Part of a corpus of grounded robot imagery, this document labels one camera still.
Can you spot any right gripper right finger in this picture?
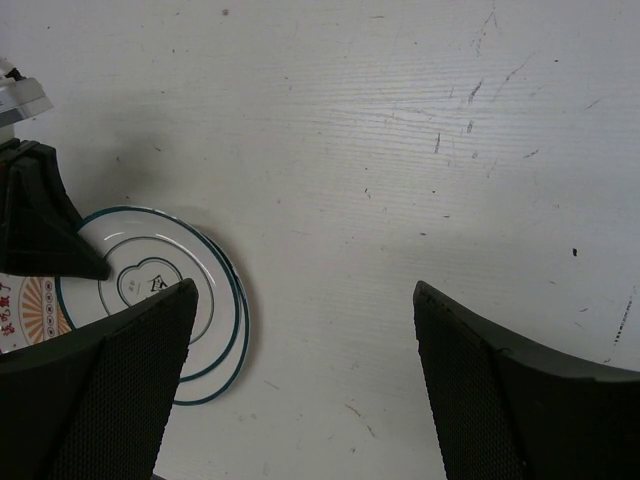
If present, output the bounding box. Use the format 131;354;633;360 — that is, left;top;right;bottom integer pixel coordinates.
413;281;639;479

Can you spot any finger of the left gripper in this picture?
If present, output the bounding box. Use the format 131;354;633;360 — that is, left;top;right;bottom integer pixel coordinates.
1;140;110;280

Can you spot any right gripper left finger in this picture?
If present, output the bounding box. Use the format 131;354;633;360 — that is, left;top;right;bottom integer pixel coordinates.
1;279;198;479

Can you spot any orange sunburst pattern plate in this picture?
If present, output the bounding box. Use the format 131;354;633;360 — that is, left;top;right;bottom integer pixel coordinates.
0;273;71;354

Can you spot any white plate black lettering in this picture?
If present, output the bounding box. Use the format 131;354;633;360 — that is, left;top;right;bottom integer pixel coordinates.
173;239;251;407

